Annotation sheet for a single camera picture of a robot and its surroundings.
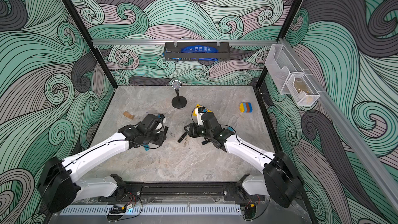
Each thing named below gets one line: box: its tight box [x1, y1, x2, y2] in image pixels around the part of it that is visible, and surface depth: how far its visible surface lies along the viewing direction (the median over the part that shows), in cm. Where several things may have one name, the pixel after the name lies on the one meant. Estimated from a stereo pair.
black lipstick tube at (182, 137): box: [177, 131, 188, 144], surface depth 94 cm
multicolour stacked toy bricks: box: [238, 102, 253, 114], surface depth 107 cm
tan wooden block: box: [123, 110, 135, 120], surface depth 105 cm
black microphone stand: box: [171, 89, 188, 109], surface depth 112 cm
